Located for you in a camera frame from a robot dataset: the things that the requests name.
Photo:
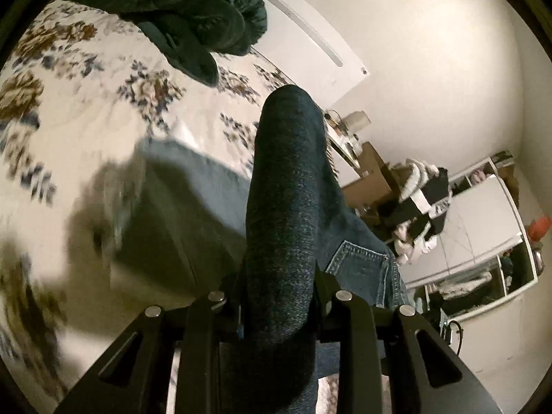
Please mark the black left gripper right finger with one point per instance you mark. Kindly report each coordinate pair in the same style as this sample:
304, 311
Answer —
425, 375

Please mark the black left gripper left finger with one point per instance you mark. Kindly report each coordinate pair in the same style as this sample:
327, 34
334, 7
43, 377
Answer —
165, 361

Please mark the dark teal knit pants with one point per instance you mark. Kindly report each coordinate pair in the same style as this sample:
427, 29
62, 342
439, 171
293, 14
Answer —
275, 360

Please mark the blue denim jeans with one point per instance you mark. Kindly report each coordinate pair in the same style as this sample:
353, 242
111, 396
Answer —
184, 224

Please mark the white wardrobe with sliding door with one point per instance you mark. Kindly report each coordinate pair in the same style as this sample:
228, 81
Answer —
483, 257

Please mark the brown wooden side table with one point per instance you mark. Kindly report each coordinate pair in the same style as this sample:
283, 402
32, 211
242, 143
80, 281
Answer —
359, 169

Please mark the black and white clothes heap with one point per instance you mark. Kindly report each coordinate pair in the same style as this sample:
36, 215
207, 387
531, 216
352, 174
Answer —
418, 215

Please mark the floral and checkered bed blanket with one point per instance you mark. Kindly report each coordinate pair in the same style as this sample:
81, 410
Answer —
78, 91

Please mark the white bed headboard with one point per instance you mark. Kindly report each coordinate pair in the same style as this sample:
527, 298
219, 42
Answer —
309, 51

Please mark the dark green clothes pile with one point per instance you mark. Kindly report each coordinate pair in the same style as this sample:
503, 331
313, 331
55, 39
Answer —
189, 32

